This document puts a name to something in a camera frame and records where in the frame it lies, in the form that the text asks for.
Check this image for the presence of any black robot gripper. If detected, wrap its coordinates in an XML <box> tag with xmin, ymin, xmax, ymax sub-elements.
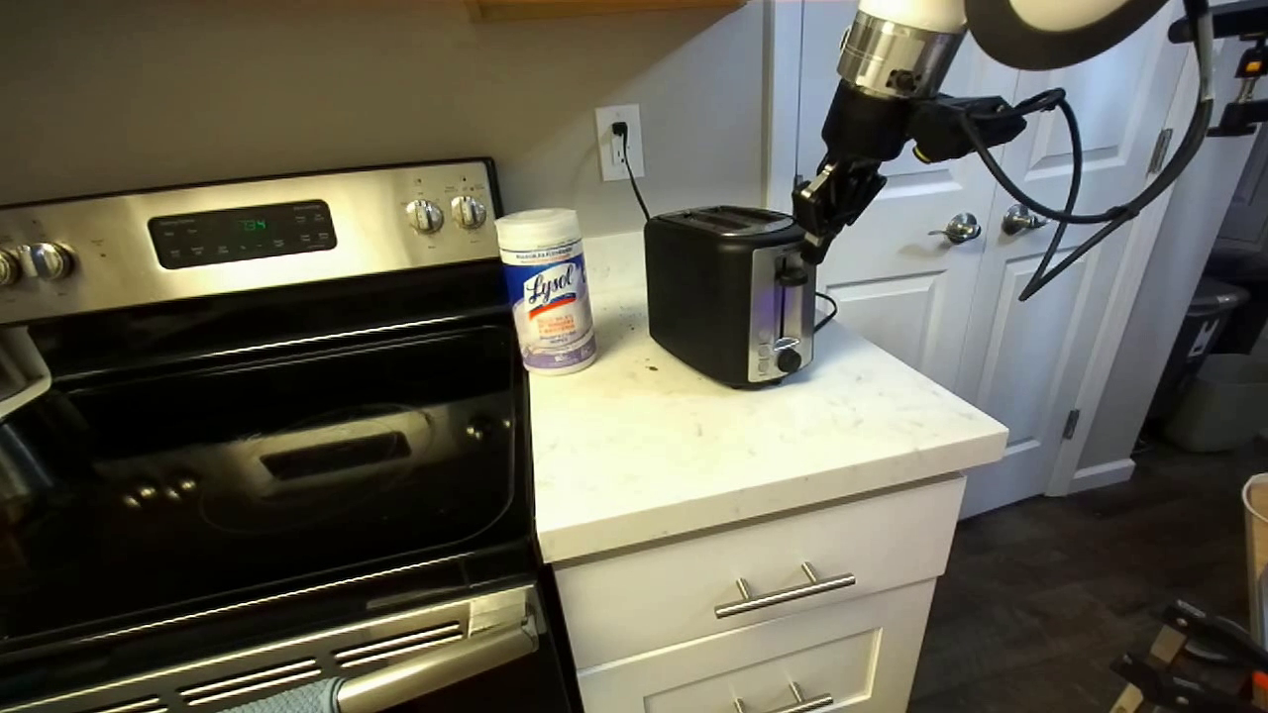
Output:
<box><xmin>794</xmin><ymin>82</ymin><xmax>1026</xmax><ymax>266</ymax></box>

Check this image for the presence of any left silver door lever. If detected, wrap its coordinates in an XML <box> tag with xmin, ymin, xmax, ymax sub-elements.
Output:
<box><xmin>932</xmin><ymin>212</ymin><xmax>984</xmax><ymax>251</ymax></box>

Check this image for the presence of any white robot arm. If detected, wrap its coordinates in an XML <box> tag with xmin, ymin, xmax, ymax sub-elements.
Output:
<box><xmin>794</xmin><ymin>0</ymin><xmax>1163</xmax><ymax>266</ymax></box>

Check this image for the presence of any lower drawer silver handle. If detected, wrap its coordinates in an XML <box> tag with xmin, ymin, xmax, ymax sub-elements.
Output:
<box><xmin>731</xmin><ymin>680</ymin><xmax>834</xmax><ymax>713</ymax></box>

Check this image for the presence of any stainless steel black stove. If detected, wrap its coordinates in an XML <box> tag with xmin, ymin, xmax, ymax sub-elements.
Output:
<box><xmin>0</xmin><ymin>158</ymin><xmax>577</xmax><ymax>713</ymax></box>

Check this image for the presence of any right silver door lever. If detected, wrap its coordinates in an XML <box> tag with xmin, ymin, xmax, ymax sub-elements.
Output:
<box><xmin>1004</xmin><ymin>204</ymin><xmax>1046</xmax><ymax>237</ymax></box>

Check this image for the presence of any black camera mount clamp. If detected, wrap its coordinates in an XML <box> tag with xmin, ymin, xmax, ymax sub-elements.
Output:
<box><xmin>1214</xmin><ymin>0</ymin><xmax>1268</xmax><ymax>134</ymax></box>

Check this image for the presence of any silver door lever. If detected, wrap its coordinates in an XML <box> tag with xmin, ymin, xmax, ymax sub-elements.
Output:
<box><xmin>932</xmin><ymin>212</ymin><xmax>984</xmax><ymax>251</ymax></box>
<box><xmin>1004</xmin><ymin>204</ymin><xmax>1046</xmax><ymax>237</ymax></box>

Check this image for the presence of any Lysol wipes canister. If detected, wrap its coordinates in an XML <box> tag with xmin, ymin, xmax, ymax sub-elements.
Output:
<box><xmin>496</xmin><ymin>211</ymin><xmax>599</xmax><ymax>372</ymax></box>

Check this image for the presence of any upper drawer silver handle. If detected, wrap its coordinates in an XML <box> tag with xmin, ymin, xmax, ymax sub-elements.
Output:
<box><xmin>713</xmin><ymin>562</ymin><xmax>857</xmax><ymax>620</ymax></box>

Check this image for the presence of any black two-slot toaster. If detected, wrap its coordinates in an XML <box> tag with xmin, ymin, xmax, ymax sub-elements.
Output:
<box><xmin>647</xmin><ymin>204</ymin><xmax>815</xmax><ymax>387</ymax></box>

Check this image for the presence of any grey trash bin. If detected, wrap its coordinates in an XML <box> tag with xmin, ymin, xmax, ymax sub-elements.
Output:
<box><xmin>1163</xmin><ymin>282</ymin><xmax>1268</xmax><ymax>451</ymax></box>

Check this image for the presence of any white bucket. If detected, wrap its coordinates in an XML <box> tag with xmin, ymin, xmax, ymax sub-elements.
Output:
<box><xmin>1240</xmin><ymin>470</ymin><xmax>1268</xmax><ymax>627</ymax></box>

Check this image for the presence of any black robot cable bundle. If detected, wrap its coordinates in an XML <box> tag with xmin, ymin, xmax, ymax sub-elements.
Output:
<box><xmin>949</xmin><ymin>0</ymin><xmax>1220</xmax><ymax>305</ymax></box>

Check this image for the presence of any drawer silver handle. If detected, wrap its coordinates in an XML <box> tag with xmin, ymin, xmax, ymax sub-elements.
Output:
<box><xmin>731</xmin><ymin>680</ymin><xmax>834</xmax><ymax>713</ymax></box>
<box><xmin>713</xmin><ymin>562</ymin><xmax>857</xmax><ymax>620</ymax></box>

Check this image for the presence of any black toaster power cord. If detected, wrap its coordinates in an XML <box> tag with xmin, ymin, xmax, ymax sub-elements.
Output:
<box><xmin>605</xmin><ymin>120</ymin><xmax>661</xmax><ymax>231</ymax></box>

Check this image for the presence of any white wall power outlet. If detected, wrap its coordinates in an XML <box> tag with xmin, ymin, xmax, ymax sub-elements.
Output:
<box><xmin>594</xmin><ymin>103</ymin><xmax>647</xmax><ymax>181</ymax></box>

